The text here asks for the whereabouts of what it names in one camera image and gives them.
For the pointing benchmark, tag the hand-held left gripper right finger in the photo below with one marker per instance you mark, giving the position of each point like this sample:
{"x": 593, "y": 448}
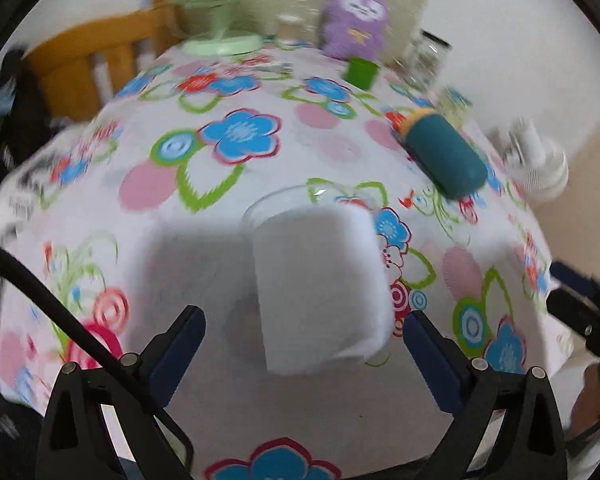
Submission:
{"x": 430, "y": 360}

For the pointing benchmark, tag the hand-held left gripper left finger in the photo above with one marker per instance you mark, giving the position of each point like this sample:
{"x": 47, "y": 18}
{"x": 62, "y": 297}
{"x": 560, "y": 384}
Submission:
{"x": 179, "y": 352}

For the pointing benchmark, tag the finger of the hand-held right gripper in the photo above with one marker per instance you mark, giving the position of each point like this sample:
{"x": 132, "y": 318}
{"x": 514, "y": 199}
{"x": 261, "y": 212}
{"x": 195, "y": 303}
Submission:
{"x": 587, "y": 305}

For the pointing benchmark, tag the clear cup with white felt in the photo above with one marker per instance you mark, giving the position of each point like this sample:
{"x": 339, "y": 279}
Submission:
{"x": 315, "y": 285}

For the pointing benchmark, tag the small green cup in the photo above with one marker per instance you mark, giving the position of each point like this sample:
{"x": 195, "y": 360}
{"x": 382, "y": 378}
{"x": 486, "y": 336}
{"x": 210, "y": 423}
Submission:
{"x": 360, "y": 72}

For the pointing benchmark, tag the white small fan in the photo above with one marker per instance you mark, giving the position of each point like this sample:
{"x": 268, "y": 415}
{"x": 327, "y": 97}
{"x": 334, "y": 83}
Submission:
{"x": 537, "y": 160}

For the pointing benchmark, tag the teal bottle with yellow cap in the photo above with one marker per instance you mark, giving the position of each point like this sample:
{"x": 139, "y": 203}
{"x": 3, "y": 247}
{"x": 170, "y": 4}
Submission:
{"x": 442, "y": 152}

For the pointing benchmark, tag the floral tablecloth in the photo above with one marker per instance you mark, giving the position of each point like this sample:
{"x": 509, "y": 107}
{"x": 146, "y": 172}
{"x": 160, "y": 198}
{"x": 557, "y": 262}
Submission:
{"x": 280, "y": 160}

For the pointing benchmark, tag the clear glass jar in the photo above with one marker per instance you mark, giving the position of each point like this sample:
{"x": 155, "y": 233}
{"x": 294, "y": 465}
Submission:
{"x": 426, "y": 60}

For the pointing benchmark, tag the dark cloth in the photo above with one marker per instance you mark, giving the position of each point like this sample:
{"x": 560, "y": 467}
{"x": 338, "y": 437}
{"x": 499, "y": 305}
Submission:
{"x": 22, "y": 95}

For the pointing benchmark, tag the orange wooden chair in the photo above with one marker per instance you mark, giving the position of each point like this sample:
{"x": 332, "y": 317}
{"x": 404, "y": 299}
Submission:
{"x": 80, "y": 65}

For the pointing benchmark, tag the small clear glass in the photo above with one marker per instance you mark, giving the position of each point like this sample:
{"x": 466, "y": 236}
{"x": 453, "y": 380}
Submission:
{"x": 290, "y": 29}

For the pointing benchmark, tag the purple owl plush toy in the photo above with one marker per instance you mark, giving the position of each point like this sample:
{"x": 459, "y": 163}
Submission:
{"x": 355, "y": 20}

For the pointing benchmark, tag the green desk fan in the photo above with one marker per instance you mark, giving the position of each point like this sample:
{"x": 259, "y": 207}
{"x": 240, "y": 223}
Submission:
{"x": 215, "y": 5}

